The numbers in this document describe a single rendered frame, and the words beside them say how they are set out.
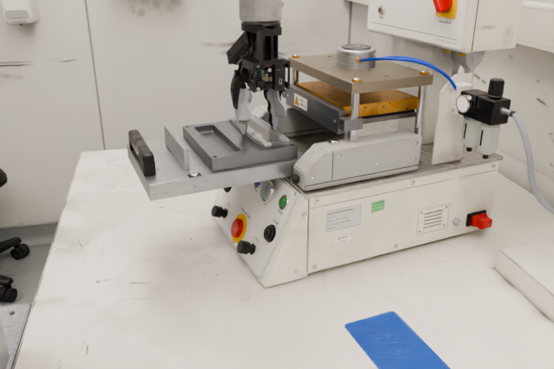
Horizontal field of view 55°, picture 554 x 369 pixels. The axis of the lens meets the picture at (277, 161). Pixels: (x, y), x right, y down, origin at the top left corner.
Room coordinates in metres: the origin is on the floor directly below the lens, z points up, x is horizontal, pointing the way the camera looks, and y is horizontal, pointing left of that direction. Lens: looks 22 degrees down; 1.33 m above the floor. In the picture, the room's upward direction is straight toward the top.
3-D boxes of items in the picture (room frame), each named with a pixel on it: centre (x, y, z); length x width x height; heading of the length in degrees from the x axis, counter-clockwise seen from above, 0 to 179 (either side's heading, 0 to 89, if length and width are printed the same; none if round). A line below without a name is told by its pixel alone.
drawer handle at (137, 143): (0.90, 0.25, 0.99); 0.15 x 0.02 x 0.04; 24
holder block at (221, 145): (0.98, 0.08, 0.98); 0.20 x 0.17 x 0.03; 24
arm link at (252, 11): (0.98, 0.03, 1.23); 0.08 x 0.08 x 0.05
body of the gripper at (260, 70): (0.97, 0.03, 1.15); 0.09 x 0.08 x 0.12; 24
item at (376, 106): (1.08, -0.16, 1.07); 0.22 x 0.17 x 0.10; 24
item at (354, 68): (1.08, -0.20, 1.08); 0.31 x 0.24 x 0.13; 24
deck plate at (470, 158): (1.10, -0.19, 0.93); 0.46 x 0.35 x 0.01; 114
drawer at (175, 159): (0.96, 0.12, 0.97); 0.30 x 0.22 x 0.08; 114
